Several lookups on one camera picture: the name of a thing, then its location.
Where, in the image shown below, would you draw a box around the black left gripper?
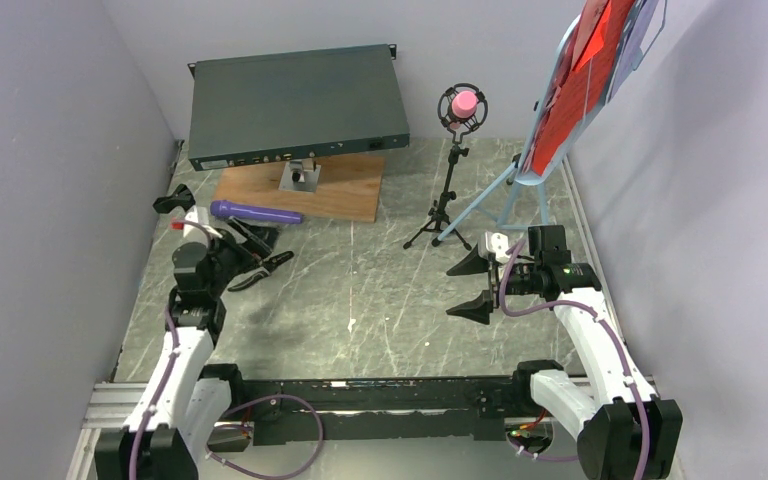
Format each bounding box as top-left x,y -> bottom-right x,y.
204,216 -> 282,298

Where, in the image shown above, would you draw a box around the red sheet music papers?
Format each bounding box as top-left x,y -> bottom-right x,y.
531,1 -> 634,176

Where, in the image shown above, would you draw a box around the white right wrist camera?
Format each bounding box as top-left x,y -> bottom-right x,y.
477,231 -> 511,264

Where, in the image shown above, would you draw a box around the black microphone clip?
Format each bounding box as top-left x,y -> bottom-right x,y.
152,184 -> 196,214

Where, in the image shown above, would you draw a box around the black wire stripper pliers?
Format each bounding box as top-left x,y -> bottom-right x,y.
227,251 -> 295,292

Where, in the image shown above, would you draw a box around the dark green rack unit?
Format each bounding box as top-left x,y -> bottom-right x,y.
188,44 -> 411,171

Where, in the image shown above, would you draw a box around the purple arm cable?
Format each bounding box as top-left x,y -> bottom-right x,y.
496,238 -> 654,480
125,221 -> 326,480

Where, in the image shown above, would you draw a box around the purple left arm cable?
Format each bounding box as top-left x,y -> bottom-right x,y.
125,221 -> 326,480

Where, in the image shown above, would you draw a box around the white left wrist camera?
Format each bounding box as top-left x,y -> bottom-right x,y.
170,206 -> 210,245

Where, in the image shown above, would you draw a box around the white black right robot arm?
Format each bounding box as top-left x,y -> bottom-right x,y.
447,225 -> 683,479

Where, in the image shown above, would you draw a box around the grey metal bracket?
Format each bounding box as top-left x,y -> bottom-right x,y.
279,158 -> 322,193

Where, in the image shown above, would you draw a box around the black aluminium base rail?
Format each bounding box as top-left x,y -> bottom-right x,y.
86,369 -> 556,457

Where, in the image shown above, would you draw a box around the black tripod mic stand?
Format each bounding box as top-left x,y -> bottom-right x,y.
402,140 -> 469,249

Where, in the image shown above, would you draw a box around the purple microphone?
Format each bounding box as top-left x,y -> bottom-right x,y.
209,200 -> 303,224

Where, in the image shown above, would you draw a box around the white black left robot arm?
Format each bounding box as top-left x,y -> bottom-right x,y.
93,219 -> 252,479

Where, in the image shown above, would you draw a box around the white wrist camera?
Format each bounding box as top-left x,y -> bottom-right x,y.
477,231 -> 511,264
170,206 -> 210,245

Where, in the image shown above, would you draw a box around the wooden board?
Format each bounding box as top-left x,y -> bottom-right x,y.
213,154 -> 385,223

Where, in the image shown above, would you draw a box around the pink microphone in shock mount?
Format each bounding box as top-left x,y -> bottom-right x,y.
437,83 -> 488,144

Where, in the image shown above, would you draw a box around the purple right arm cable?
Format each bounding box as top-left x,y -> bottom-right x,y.
496,238 -> 654,480

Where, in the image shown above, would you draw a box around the light blue music stand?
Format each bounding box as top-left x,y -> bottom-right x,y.
431,1 -> 668,246

